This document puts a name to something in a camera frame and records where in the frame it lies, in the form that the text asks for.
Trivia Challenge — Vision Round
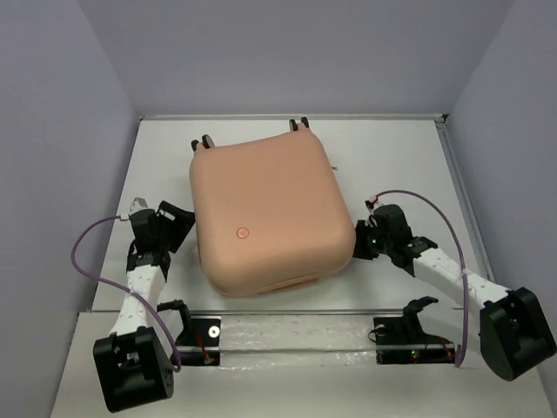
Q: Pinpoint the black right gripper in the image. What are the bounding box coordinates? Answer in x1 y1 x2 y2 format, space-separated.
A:
339 219 392 260

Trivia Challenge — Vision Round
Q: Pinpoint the pink hard-shell suitcase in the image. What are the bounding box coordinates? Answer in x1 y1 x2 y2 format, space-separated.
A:
189 117 356 298

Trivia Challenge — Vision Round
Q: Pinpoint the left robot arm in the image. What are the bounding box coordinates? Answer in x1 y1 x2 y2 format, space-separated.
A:
93 198 195 413

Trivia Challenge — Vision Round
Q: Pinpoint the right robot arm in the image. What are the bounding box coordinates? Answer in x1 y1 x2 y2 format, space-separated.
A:
353 200 556 381

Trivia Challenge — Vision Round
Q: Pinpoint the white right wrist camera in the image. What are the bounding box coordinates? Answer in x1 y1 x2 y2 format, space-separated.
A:
365 196 382 215

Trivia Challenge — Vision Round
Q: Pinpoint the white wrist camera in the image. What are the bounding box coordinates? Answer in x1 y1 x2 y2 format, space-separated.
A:
129 197 149 216
365 196 382 215

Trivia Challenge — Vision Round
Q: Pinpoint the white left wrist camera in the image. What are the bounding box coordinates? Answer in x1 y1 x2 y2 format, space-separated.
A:
129 197 149 216

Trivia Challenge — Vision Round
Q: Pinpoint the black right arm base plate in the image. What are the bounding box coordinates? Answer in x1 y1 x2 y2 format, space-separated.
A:
367 313 455 365

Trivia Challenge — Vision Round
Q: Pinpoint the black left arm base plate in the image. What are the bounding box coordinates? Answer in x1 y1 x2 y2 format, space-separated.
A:
176 315 221 367

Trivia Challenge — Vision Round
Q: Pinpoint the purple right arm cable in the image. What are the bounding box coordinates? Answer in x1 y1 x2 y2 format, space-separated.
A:
367 189 473 367

